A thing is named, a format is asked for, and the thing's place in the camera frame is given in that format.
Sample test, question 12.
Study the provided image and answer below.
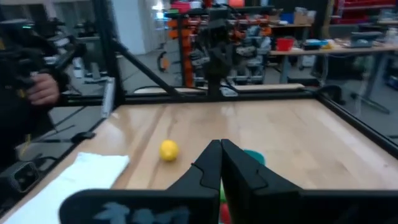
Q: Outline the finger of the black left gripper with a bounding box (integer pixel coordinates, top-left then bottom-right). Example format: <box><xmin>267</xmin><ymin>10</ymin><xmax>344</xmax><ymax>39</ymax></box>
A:
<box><xmin>219</xmin><ymin>34</ymin><xmax>236</xmax><ymax>77</ymax></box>
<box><xmin>203</xmin><ymin>34</ymin><xmax>220</xmax><ymax>77</ymax></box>

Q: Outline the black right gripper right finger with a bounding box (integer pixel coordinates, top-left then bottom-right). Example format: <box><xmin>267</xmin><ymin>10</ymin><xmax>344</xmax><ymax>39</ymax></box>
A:
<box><xmin>221</xmin><ymin>138</ymin><xmax>398</xmax><ymax>224</ymax></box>

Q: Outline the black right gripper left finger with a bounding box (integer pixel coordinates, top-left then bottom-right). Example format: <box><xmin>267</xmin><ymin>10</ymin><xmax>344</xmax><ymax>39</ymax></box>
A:
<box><xmin>58</xmin><ymin>139</ymin><xmax>223</xmax><ymax>224</ymax></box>

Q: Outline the red toy strawberry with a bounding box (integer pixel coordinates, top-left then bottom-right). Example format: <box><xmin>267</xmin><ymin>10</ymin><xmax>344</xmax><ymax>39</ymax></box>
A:
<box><xmin>219</xmin><ymin>182</ymin><xmax>233</xmax><ymax>224</ymax></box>

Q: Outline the yellow toy lemon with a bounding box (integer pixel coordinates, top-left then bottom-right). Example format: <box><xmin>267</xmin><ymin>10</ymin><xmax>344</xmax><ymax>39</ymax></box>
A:
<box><xmin>159</xmin><ymin>139</ymin><xmax>180</xmax><ymax>163</ymax></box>

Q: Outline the teal plastic container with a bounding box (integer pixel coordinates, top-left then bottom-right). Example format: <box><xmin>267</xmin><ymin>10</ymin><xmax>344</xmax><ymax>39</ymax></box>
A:
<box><xmin>243</xmin><ymin>149</ymin><xmax>267</xmax><ymax>167</ymax></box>

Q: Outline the orange and black rack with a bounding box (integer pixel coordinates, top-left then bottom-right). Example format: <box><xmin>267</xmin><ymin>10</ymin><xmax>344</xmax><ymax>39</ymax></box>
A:
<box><xmin>166</xmin><ymin>17</ymin><xmax>273</xmax><ymax>88</ymax></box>

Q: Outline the red bin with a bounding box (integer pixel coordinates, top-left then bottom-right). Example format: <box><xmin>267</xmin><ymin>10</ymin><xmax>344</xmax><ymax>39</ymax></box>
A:
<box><xmin>275</xmin><ymin>37</ymin><xmax>295</xmax><ymax>52</ymax></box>

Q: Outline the wooden desk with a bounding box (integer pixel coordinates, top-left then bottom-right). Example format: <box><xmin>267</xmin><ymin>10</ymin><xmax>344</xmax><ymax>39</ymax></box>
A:
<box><xmin>269</xmin><ymin>42</ymin><xmax>398</xmax><ymax>114</ymax></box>

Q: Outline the silver aluminium bar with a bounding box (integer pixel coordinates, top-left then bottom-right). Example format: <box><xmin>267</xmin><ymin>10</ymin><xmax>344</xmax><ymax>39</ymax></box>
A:
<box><xmin>101</xmin><ymin>77</ymin><xmax>116</xmax><ymax>119</ymax></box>

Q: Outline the white folded cloth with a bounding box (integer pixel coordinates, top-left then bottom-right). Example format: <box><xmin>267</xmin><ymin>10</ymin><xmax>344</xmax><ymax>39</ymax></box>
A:
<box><xmin>0</xmin><ymin>151</ymin><xmax>131</xmax><ymax>224</ymax></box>

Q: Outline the person's hand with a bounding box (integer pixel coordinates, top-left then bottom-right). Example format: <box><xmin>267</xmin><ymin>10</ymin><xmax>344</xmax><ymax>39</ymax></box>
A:
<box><xmin>25</xmin><ymin>72</ymin><xmax>60</xmax><ymax>106</ymax></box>

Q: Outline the person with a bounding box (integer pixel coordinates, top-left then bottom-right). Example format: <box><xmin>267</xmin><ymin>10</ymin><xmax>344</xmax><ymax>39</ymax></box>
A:
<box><xmin>0</xmin><ymin>70</ymin><xmax>62</xmax><ymax>170</ymax></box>

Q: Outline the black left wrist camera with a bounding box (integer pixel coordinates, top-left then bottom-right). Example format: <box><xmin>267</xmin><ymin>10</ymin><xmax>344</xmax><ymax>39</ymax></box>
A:
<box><xmin>206</xmin><ymin>6</ymin><xmax>233</xmax><ymax>29</ymax></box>

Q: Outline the black curved frame handle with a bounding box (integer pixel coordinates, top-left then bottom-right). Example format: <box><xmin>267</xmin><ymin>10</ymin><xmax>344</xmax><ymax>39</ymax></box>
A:
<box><xmin>318</xmin><ymin>83</ymin><xmax>346</xmax><ymax>106</ymax></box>

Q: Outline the black frame bracket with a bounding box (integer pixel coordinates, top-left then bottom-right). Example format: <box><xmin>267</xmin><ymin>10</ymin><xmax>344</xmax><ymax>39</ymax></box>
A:
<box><xmin>70</xmin><ymin>131</ymin><xmax>96</xmax><ymax>144</ymax></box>

